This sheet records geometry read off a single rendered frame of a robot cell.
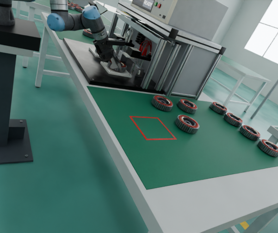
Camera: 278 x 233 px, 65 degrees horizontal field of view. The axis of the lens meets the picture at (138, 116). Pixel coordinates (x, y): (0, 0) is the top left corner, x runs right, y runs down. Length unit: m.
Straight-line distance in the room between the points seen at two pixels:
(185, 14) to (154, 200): 1.00
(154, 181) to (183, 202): 0.10
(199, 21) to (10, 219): 1.48
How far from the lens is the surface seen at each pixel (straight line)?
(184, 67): 1.32
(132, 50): 1.30
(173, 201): 0.67
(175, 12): 1.28
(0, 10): 1.38
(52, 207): 1.46
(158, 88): 1.28
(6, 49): 1.33
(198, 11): 1.38
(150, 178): 0.68
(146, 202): 0.62
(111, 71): 1.26
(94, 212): 1.49
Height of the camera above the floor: 1.19
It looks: 27 degrees down
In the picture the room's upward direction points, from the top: 23 degrees clockwise
